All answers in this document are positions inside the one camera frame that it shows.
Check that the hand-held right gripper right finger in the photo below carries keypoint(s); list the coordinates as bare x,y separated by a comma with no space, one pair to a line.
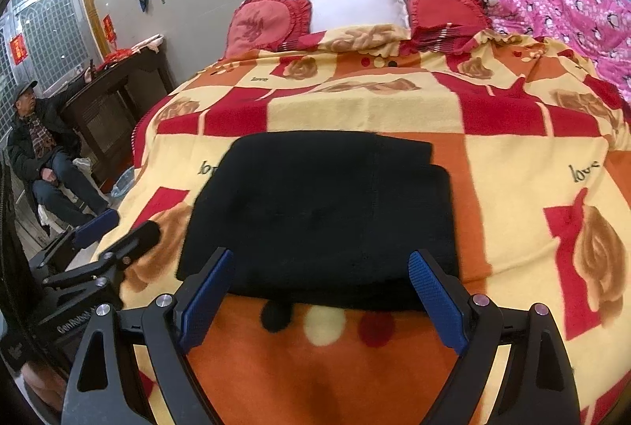
436,301

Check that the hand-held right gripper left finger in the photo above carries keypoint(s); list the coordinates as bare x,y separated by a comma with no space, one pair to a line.
204,301

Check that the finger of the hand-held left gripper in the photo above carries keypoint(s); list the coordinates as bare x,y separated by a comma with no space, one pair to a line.
98,225
135,237

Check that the black pants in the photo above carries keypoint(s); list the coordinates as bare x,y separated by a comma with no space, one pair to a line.
320,218

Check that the person's left hand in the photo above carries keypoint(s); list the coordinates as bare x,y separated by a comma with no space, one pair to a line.
44,385

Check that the blue plastic bag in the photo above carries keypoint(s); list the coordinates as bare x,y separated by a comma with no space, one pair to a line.
122,183

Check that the white chair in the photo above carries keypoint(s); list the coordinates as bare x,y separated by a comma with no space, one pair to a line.
81,163

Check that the dark wooden desk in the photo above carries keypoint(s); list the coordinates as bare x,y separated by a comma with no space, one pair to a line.
103,119

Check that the checkered rose printed blanket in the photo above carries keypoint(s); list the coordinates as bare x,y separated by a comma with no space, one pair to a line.
517,168

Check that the red cloth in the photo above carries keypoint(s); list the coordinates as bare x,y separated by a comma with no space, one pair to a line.
114,56

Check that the pale pink cloth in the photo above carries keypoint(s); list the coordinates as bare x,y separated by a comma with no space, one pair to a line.
148,43

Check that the red paper decoration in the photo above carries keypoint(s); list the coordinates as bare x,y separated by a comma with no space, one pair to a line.
18,50
108,29

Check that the metal grille window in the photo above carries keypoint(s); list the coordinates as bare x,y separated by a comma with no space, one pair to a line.
49,25

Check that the pale red heart pillow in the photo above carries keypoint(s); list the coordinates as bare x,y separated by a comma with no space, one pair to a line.
256,25

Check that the deep red heart pillow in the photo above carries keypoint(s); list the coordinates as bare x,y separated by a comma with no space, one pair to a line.
443,8

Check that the white pillow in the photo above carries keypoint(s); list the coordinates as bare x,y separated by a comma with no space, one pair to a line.
355,3

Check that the pink printed quilt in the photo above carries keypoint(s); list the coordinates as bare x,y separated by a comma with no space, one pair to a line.
557,5

